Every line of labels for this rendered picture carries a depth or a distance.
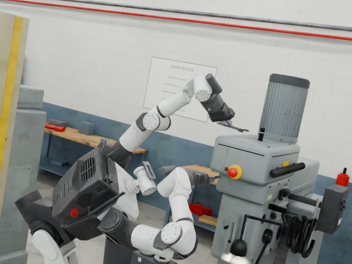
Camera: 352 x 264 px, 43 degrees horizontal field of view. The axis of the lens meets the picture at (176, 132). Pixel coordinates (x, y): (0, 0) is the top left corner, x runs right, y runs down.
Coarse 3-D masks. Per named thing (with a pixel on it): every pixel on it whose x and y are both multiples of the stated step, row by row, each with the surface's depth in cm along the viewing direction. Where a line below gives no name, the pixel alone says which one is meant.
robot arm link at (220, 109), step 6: (216, 102) 193; (222, 102) 195; (210, 108) 194; (216, 108) 194; (222, 108) 196; (228, 108) 199; (210, 114) 200; (216, 114) 199; (222, 114) 198; (228, 114) 198; (234, 114) 199; (216, 120) 202; (222, 120) 201
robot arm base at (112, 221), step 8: (112, 208) 175; (104, 216) 175; (112, 216) 171; (120, 216) 170; (104, 224) 171; (112, 224) 168; (120, 224) 168; (104, 232) 174; (112, 232) 168; (128, 248) 176
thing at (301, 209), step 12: (288, 204) 239; (300, 204) 242; (288, 216) 238; (300, 216) 235; (312, 216) 234; (288, 228) 238; (300, 228) 235; (276, 252) 242; (288, 252) 239; (312, 252) 258
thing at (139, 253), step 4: (136, 252) 242; (140, 252) 241; (144, 252) 240; (148, 252) 242; (132, 256) 242; (136, 256) 241; (140, 256) 239; (144, 256) 239; (148, 256) 239; (152, 256) 240; (156, 256) 239; (132, 260) 242; (136, 260) 241; (140, 260) 239; (144, 260) 237; (148, 260) 236; (152, 260) 236; (156, 260) 235; (160, 260) 234; (164, 260) 235; (168, 260) 236; (172, 260) 241
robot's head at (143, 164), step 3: (141, 162) 191; (144, 162) 191; (147, 162) 193; (138, 165) 192; (141, 165) 192; (144, 165) 190; (147, 165) 192; (138, 168) 191; (144, 168) 190; (150, 168) 192; (147, 171) 189; (150, 171) 191; (147, 174) 188; (153, 174) 190; (150, 177) 188; (153, 177) 189
